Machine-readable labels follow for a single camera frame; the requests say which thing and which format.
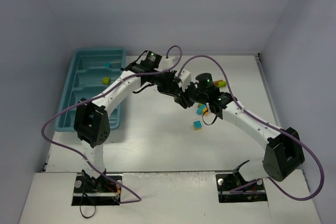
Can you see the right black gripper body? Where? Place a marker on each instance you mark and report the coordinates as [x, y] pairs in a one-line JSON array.
[[187, 98]]

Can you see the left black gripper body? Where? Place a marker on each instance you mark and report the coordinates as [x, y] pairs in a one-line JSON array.
[[168, 85]]

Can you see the green blue yellow lego stack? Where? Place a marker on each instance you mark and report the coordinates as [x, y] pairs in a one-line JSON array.
[[202, 109]]

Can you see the small green lego brick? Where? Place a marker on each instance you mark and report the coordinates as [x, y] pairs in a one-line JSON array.
[[220, 83]]

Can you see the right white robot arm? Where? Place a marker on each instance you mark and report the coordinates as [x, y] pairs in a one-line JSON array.
[[282, 155]]

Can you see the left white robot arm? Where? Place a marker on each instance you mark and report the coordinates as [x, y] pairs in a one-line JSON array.
[[92, 118]]

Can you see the blue yellow lego cube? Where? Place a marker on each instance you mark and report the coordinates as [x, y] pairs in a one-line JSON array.
[[197, 125]]

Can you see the teal plastic compartment tray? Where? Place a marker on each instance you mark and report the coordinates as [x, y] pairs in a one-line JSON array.
[[86, 71]]

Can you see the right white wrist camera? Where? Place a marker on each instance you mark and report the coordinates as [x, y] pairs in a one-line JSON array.
[[184, 80]]

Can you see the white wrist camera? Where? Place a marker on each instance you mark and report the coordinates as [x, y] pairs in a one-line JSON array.
[[184, 80], [169, 62]]

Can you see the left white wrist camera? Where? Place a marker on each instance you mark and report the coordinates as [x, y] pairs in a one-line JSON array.
[[169, 62]]

